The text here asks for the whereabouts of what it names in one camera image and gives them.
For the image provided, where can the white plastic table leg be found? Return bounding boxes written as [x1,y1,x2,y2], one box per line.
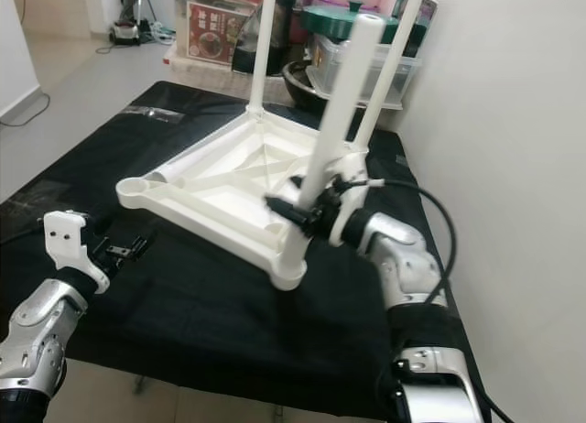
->
[353,0,425,158]
[270,14,385,291]
[146,146,234,186]
[247,0,280,117]

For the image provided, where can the clear tape patch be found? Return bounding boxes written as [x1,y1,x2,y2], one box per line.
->
[14,180,70,232]

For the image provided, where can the white plastic table top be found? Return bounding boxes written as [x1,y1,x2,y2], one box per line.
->
[114,110,372,291]

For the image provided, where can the black wok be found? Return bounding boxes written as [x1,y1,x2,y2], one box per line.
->
[282,61,340,113]

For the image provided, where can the black tablecloth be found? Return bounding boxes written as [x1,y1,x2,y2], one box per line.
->
[0,80,495,422]

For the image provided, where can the clear plastic lidded container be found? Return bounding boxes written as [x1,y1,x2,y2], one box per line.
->
[307,34,422,108]

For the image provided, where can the clear tape strip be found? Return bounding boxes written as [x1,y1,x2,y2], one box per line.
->
[119,105,184,124]

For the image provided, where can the beige cloth covered bench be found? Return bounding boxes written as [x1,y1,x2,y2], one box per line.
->
[169,55,289,103]

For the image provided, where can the black shiny bag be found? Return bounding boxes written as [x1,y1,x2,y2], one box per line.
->
[232,0,303,76]

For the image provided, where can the green pot lid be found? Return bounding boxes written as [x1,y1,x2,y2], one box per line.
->
[300,0,367,41]

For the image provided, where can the storage box with orange lid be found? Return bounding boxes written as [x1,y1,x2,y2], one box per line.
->
[179,0,262,67]

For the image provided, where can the small vacuum cleaner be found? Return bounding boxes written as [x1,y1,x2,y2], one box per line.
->
[112,20,143,44]

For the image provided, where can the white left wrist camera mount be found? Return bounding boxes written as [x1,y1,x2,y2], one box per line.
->
[43,211,106,291]

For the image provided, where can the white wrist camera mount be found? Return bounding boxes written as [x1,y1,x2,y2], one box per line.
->
[330,153,376,250]
[43,211,106,291]

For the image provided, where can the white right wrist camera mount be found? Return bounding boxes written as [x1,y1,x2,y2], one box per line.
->
[330,153,376,250]

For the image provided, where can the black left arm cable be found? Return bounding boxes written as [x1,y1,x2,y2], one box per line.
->
[0,223,56,250]

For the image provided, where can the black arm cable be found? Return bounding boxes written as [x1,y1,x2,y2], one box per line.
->
[0,223,56,250]
[371,178,459,305]

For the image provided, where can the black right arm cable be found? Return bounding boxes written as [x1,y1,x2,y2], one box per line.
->
[371,178,459,305]

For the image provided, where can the thin black wall cable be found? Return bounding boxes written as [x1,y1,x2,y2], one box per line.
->
[0,92,51,129]

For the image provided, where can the dark picture frame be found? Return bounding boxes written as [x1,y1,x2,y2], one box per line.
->
[389,0,439,53]

